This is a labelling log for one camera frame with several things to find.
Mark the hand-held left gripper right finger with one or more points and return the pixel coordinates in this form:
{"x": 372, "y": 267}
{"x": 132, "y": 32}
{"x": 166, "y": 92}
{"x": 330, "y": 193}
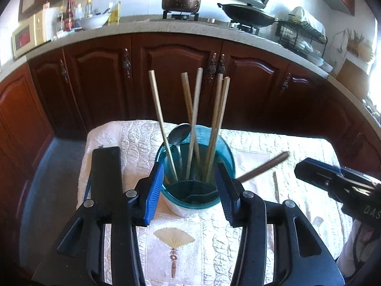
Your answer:
{"x": 223, "y": 193}

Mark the person's right hand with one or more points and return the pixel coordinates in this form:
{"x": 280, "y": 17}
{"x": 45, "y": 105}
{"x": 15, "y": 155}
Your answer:
{"x": 369, "y": 244}

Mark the white utensil holder teal rim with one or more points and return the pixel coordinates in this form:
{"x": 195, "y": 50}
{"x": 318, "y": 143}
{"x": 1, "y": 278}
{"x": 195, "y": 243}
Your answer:
{"x": 193, "y": 195}

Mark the dark wooden cabinet door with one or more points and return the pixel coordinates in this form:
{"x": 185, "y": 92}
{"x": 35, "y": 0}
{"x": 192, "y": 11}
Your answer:
{"x": 354, "y": 131}
{"x": 172, "y": 62}
{"x": 20, "y": 155}
{"x": 98, "y": 80}
{"x": 256, "y": 89}
{"x": 309, "y": 107}
{"x": 47, "y": 95}

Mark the wooden cutting board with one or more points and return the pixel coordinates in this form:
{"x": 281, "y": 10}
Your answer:
{"x": 352, "y": 77}

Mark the yellow oil bottle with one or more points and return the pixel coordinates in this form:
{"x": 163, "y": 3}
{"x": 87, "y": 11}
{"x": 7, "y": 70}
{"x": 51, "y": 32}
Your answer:
{"x": 114, "y": 12}

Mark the red picture white frame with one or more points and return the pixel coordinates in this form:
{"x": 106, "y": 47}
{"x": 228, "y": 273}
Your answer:
{"x": 23, "y": 40}

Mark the black wok with lid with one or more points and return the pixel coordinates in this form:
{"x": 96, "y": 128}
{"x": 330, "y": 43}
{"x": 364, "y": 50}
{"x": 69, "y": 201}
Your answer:
{"x": 247, "y": 15}

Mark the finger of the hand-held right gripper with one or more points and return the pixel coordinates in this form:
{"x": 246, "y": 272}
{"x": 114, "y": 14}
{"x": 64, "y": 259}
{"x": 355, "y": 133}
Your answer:
{"x": 357, "y": 202}
{"x": 327, "y": 168}

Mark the white quilted tablecloth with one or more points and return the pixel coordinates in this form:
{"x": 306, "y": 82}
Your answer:
{"x": 208, "y": 244}

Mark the metal spoon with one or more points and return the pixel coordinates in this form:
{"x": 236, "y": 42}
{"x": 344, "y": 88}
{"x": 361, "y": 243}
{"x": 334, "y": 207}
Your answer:
{"x": 178, "y": 135}

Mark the black flat rectangular case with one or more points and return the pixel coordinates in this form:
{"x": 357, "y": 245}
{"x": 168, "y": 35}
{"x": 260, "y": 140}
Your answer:
{"x": 105, "y": 172}

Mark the round bamboo strainer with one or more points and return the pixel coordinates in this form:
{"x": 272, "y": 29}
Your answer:
{"x": 366, "y": 50}

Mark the gas stove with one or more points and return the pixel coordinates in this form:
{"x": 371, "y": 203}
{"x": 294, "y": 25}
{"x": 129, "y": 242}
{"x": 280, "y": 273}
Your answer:
{"x": 208, "y": 20}

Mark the dark red sauce bottle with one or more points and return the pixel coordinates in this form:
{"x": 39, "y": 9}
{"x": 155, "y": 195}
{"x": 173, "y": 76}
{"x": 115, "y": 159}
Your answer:
{"x": 69, "y": 18}

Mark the clear bottle yellow cap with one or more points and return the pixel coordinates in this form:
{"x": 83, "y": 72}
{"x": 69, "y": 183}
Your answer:
{"x": 88, "y": 9}

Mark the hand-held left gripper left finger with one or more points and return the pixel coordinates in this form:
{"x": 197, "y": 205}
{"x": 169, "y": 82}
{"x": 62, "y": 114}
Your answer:
{"x": 154, "y": 193}

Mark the white bowl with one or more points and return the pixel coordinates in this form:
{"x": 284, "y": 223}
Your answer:
{"x": 92, "y": 21}

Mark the woven wall basket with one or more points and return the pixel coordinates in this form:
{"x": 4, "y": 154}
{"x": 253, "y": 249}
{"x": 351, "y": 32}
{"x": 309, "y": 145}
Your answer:
{"x": 354, "y": 44}

